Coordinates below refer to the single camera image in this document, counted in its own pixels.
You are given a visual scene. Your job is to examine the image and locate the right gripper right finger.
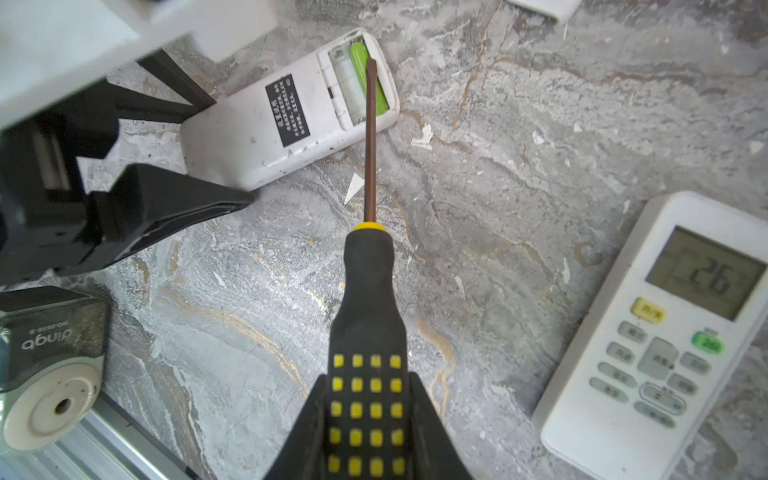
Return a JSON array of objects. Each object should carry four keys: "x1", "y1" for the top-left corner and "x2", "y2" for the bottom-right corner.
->
[{"x1": 407, "y1": 372, "x2": 473, "y2": 480}]

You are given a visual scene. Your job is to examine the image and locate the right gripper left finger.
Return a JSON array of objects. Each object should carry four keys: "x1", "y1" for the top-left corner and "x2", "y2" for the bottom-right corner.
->
[{"x1": 263, "y1": 374, "x2": 327, "y2": 480}]

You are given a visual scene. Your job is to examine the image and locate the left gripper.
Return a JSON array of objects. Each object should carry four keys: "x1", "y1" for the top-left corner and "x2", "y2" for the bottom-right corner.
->
[{"x1": 1, "y1": 49, "x2": 255, "y2": 286}]

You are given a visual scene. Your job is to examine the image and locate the black yellow screwdriver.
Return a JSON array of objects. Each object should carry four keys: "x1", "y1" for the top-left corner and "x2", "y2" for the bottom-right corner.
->
[{"x1": 324, "y1": 59, "x2": 409, "y2": 479}]

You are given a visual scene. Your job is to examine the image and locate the red white remote control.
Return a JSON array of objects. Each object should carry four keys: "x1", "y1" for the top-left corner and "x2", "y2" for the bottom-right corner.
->
[{"x1": 180, "y1": 28, "x2": 400, "y2": 191}]

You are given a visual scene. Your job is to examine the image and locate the white air conditioner remote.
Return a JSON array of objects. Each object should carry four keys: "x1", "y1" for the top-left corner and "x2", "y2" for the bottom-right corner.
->
[{"x1": 532, "y1": 191, "x2": 767, "y2": 479}]

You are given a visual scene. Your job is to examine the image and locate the white battery cover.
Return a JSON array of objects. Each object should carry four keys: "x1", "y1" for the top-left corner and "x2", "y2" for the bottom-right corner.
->
[{"x1": 509, "y1": 0, "x2": 583, "y2": 23}]

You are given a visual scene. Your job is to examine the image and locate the green battery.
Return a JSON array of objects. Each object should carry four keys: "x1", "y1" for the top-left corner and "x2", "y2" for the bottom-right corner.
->
[
  {"x1": 349, "y1": 40, "x2": 390, "y2": 116},
  {"x1": 329, "y1": 46, "x2": 366, "y2": 125}
]

